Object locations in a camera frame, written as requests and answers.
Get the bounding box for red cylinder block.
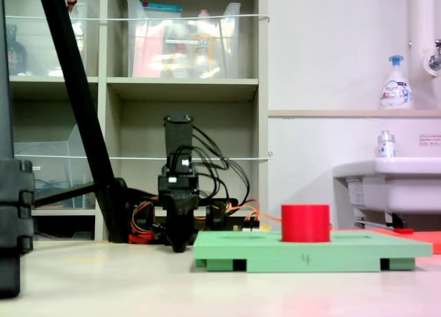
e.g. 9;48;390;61
280;203;332;244

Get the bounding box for orange flat block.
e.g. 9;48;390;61
329;228;441;255

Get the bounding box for beige shelf unit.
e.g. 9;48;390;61
0;0;270;243

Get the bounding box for green shape sorting board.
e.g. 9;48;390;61
192;229;433;274

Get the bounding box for clear empty plastic bin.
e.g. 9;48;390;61
13;123;97;209

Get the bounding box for large clear storage bin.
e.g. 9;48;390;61
126;0;242;79

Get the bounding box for orange labelled bottle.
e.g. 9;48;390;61
192;9;216;79

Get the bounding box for black tripod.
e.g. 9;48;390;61
34;0;132;244

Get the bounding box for notched black stack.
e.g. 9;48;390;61
0;159;36;299

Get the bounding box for clear bin with bottles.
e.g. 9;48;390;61
5;2;89;78

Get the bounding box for dark round glass bottle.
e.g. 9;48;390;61
6;23;29;76

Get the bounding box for small clear sanitizer bottle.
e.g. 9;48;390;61
376;130;398;159

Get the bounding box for white sink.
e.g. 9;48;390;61
331;156;441;234

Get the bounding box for white pump soap bottle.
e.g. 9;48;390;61
379;54;414;110

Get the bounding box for metal faucet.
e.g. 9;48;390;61
422;39;441;78

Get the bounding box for orange and red wire loops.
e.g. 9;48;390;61
128;196;163;245

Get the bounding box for circuit board with wires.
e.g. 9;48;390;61
232;217;270;233

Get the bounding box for dark grey upright post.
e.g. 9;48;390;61
0;0;15;161

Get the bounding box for white wall notice label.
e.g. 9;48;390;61
418;134;441;147

